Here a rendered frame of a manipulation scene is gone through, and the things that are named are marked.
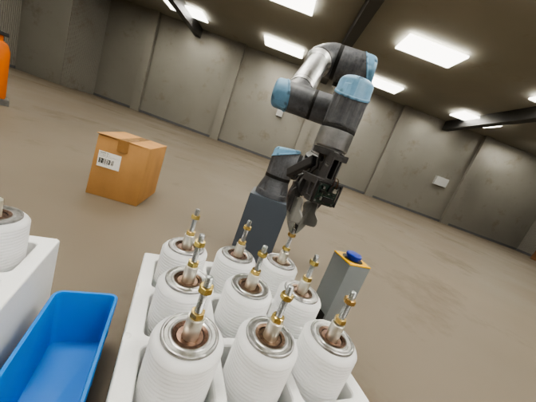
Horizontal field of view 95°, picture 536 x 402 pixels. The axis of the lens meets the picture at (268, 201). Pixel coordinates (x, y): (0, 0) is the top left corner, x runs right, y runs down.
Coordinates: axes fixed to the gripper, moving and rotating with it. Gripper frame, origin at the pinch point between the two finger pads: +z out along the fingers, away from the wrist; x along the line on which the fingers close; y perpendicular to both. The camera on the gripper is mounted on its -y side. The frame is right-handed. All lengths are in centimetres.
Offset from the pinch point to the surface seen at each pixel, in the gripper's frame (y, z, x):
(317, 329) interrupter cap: 23.0, 9.4, -2.5
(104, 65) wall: -1083, -78, -307
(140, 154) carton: -81, 9, -43
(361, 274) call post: 8.5, 5.7, 18.7
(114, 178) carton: -83, 24, -52
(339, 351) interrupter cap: 27.1, 9.5, -0.6
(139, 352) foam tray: 20.2, 17.0, -28.6
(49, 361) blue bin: 6, 35, -42
